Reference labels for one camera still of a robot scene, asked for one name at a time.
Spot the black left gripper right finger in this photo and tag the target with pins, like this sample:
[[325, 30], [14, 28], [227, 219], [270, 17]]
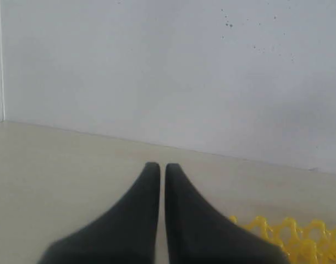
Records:
[[198, 233]]

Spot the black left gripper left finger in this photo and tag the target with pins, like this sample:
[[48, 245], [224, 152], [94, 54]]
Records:
[[124, 234]]

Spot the yellow plastic egg tray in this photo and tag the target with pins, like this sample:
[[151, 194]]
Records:
[[313, 243]]

